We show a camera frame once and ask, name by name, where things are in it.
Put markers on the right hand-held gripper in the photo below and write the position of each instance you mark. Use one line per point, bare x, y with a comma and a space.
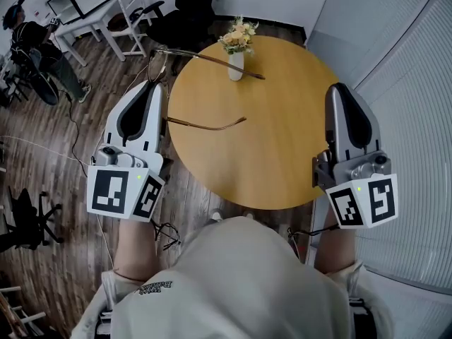
367, 200

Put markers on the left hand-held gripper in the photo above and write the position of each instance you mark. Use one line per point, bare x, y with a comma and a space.
109, 193

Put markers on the brown-framed eyeglasses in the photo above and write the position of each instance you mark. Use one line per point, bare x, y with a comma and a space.
206, 129

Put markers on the person's left forearm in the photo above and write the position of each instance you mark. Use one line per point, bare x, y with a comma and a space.
136, 249

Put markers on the person's right forearm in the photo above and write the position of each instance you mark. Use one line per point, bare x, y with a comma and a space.
335, 245

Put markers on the white window blind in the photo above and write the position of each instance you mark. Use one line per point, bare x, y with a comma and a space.
413, 136

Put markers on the white wooden chair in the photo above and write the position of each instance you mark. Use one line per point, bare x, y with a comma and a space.
132, 23

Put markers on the white desk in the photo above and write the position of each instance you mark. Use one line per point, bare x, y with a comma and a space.
92, 19

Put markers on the white ceramic vase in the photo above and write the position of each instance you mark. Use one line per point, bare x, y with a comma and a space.
236, 71

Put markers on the black office chair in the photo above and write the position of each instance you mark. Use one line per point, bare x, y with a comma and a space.
28, 217
187, 12

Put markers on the person's left shoe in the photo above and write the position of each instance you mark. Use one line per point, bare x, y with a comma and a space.
217, 215

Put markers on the person's shoe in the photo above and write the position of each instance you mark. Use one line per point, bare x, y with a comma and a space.
217, 215
249, 214

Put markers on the small white table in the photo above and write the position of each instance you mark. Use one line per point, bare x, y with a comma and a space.
10, 80

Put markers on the person's right shoe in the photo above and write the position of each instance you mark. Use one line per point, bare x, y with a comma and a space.
249, 214

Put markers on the yellow flower bouquet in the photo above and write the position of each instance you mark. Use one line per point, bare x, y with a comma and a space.
238, 35

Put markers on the person's light t-shirt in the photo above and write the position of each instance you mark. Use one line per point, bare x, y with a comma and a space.
240, 281

